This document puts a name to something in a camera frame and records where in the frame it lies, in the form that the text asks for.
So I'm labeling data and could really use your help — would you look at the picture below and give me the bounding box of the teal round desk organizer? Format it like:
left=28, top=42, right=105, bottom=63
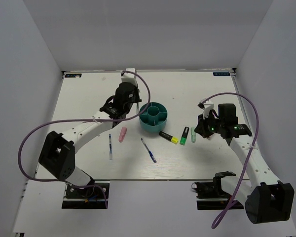
left=139, top=102, right=168, bottom=133

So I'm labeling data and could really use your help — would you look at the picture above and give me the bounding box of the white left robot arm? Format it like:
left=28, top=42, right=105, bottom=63
left=38, top=82, right=141, bottom=197

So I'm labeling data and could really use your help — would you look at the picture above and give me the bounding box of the yellow highlighter marker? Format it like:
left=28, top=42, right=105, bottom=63
left=159, top=131, right=178, bottom=144

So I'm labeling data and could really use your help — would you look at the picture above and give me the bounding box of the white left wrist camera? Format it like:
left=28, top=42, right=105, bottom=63
left=121, top=71, right=137, bottom=86

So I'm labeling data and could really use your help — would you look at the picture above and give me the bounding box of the right blue table label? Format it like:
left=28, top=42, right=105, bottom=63
left=213, top=72, right=230, bottom=77

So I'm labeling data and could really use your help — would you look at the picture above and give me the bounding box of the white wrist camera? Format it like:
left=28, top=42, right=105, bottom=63
left=121, top=71, right=137, bottom=86
left=198, top=99, right=214, bottom=119

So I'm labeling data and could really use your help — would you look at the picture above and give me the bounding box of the green highlighter marker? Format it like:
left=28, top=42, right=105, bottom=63
left=180, top=126, right=189, bottom=146

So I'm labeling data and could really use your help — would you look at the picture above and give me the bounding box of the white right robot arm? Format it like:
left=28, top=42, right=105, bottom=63
left=195, top=100, right=295, bottom=224

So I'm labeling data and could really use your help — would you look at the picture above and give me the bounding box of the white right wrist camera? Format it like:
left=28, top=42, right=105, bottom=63
left=198, top=99, right=214, bottom=119

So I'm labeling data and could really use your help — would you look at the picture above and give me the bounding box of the left blue table label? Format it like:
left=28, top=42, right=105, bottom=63
left=65, top=74, right=82, bottom=78

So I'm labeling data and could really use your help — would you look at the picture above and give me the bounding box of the clear blue gel pen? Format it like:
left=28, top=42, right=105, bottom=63
left=109, top=134, right=113, bottom=160

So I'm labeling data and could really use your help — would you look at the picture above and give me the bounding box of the blue table label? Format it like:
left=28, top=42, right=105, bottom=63
left=65, top=74, right=82, bottom=78
left=213, top=72, right=230, bottom=77

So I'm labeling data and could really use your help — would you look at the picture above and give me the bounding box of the green pen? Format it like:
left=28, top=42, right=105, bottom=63
left=136, top=103, right=139, bottom=115

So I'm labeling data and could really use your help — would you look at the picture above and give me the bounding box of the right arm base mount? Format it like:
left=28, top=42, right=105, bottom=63
left=191, top=182, right=231, bottom=210

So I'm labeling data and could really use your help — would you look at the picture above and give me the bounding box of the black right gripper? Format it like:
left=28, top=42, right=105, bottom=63
left=194, top=111, right=224, bottom=138

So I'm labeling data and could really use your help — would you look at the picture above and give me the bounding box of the blue ballpoint pen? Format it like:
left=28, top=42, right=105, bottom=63
left=141, top=138, right=157, bottom=163

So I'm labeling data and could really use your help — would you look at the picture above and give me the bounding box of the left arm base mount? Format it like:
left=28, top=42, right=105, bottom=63
left=62, top=182, right=110, bottom=209

